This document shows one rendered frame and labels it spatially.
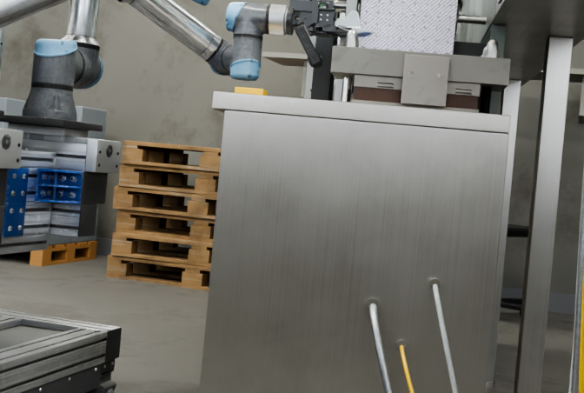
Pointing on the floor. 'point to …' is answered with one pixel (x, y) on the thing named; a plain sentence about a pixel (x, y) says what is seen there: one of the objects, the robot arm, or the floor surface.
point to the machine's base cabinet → (351, 255)
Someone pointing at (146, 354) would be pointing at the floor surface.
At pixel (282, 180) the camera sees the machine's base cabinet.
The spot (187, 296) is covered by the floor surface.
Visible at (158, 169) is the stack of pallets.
